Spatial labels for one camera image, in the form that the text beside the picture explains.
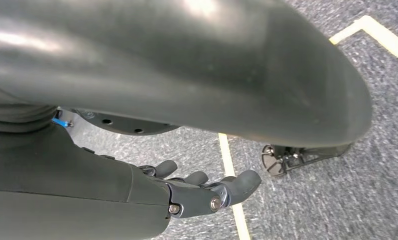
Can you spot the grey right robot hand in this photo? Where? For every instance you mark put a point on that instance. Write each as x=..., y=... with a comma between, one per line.
x=70, y=185

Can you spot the blue leg connector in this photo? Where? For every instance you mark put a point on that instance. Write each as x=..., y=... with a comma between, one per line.
x=61, y=123

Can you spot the yellow floor tape square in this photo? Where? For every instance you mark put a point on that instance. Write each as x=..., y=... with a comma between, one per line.
x=227, y=155
x=384, y=34

